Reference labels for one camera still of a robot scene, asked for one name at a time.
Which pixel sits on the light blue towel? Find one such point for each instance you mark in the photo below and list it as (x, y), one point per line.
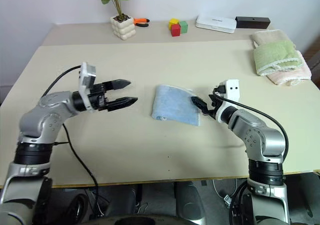
(172, 102)

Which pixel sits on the green plant in white pot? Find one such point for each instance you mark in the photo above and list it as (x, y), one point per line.
(122, 28)

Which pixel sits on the white flat box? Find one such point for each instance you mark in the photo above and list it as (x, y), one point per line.
(216, 23)

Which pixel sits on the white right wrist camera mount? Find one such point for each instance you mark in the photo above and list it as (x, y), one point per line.
(232, 92)

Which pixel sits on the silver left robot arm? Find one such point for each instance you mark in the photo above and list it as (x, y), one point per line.
(50, 101)

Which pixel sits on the green wooden cube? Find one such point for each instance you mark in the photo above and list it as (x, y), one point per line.
(184, 27)

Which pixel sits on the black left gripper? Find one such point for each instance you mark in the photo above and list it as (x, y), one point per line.
(98, 97)

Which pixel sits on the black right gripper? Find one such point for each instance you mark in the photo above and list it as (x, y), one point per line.
(217, 97)

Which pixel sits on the black rectangular box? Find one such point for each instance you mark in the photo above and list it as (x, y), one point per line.
(252, 22)

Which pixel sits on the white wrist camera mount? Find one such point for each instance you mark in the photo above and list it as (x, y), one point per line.
(86, 72)
(232, 92)

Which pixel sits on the red wooden cube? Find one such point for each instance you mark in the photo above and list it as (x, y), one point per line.
(175, 30)

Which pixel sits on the small metal clamp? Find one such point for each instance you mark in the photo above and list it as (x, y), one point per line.
(227, 200)

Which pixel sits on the dark rounded shape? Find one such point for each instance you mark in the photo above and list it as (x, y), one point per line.
(187, 200)

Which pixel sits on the folded green towel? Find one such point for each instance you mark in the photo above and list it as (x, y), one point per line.
(272, 52)

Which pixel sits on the yellow wooden cube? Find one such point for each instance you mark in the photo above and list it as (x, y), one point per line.
(173, 22)

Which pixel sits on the stack of folded towels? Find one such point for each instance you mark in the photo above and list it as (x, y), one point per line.
(267, 36)

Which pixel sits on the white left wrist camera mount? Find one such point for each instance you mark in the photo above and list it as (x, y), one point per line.
(86, 72)

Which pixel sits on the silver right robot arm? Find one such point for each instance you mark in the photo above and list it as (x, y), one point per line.
(267, 137)

